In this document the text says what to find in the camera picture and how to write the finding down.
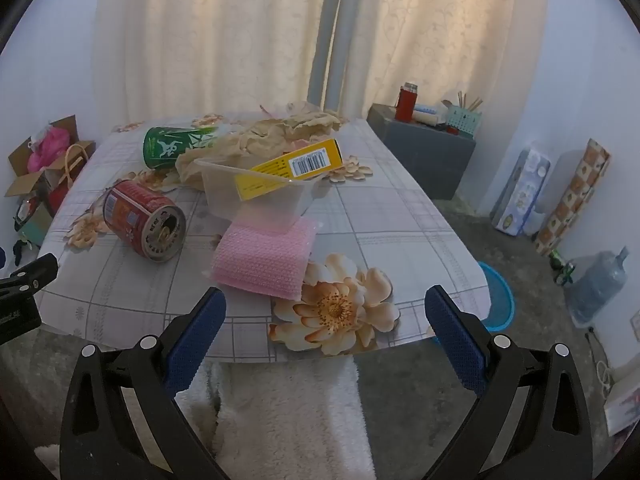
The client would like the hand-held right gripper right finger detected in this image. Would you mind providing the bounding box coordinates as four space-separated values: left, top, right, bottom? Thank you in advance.
424 285 594 480

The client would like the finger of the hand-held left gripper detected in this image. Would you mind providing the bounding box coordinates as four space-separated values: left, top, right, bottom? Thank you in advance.
0 252 60 297

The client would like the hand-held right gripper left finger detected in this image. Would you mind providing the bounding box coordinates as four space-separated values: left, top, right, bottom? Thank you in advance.
59 287 231 480

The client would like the clear plastic container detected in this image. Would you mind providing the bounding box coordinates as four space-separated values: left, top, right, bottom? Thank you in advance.
194 156 327 237

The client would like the green drink can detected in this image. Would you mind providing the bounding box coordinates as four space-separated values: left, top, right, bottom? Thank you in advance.
142 126 222 170

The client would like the teal box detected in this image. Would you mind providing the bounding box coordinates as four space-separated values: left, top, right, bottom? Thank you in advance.
12 195 55 248

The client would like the blue plastic basin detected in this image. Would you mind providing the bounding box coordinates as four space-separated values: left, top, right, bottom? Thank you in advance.
432 261 516 347

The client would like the open cardboard box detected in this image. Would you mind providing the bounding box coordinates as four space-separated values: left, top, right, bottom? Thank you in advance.
4 114 96 200

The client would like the pink bubble wrap pad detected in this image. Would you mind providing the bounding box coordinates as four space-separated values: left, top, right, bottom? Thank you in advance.
208 216 319 302

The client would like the red drink can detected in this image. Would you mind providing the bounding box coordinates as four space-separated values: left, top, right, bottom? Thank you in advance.
102 179 187 264

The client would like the pink plush cloth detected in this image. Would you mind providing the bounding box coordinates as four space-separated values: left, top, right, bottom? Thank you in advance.
27 127 74 172

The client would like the white fleece cloth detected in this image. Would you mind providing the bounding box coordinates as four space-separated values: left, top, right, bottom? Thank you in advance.
174 354 377 480

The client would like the floral checked tablecloth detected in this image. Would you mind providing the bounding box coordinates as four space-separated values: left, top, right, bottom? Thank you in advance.
37 107 494 364

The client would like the large clear water jug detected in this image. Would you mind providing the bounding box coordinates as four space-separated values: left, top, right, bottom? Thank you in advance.
567 245 629 329

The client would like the blue printed tissue pack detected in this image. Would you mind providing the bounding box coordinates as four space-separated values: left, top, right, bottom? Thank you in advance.
490 147 552 237

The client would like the patterned wrapping paper roll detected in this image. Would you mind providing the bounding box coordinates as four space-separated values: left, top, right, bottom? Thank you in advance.
533 138 612 256

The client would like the grey cabinet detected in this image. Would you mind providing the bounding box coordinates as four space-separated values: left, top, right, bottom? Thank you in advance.
366 103 477 200

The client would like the crumpled brown paper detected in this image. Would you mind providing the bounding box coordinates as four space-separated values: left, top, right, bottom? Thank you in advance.
175 102 347 192

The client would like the green utensil holder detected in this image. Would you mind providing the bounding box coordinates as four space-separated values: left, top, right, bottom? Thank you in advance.
443 92 484 137

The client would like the yellow cardboard box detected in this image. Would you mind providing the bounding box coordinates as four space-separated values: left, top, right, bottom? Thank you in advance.
235 138 345 202

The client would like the small white blue container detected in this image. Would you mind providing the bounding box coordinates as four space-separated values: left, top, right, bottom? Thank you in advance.
412 104 447 127

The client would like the red thermos bottle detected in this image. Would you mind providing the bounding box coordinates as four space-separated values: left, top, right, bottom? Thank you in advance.
394 81 419 122

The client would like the cream patterned curtain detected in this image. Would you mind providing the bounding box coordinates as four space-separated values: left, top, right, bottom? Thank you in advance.
92 0 334 126
325 0 522 122

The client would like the white cable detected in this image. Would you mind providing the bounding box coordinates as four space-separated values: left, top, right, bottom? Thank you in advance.
584 325 617 397

